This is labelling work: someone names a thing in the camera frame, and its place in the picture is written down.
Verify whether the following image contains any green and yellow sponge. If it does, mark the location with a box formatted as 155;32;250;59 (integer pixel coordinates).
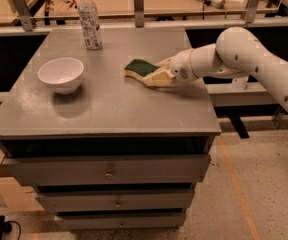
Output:
124;59;158;82

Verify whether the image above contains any grey drawer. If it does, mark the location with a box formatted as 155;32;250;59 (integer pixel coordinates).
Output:
54;212;186;231
1;154;210;186
37;189;194;213

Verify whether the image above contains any left metal railing bracket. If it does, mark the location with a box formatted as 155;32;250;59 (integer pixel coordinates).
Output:
12;0;35;31

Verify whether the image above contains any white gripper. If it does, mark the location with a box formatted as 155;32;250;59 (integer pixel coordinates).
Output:
144;49;197;87

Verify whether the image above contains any clear plastic water bottle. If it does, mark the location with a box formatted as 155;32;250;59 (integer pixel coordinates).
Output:
78;0;102;50

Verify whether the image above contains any middle grey drawer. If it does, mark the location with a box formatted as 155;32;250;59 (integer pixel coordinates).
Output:
37;189;194;213

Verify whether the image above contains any white bowl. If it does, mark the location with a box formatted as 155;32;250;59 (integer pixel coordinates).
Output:
38;57;84;94

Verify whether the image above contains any top grey drawer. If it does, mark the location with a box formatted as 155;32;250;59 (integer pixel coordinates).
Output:
1;154;210;186

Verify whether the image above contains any bottom grey drawer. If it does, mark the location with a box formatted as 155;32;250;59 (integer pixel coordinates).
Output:
54;212;186;231

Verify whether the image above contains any grey drawer cabinet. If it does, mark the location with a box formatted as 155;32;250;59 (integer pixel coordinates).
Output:
0;29;220;218

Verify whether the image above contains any black power adapter with cable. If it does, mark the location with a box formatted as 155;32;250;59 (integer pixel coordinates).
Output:
0;215;22;240

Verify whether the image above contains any metal railing bracket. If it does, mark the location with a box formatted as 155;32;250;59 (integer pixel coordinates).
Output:
241;0;260;24
12;0;35;31
134;0;144;28

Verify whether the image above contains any middle metal railing bracket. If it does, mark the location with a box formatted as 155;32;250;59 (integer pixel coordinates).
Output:
134;0;144;28

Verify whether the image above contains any right metal railing bracket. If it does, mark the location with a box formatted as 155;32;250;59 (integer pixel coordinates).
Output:
241;0;260;24

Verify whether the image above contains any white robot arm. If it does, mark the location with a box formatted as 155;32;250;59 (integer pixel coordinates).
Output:
144;27;288;112

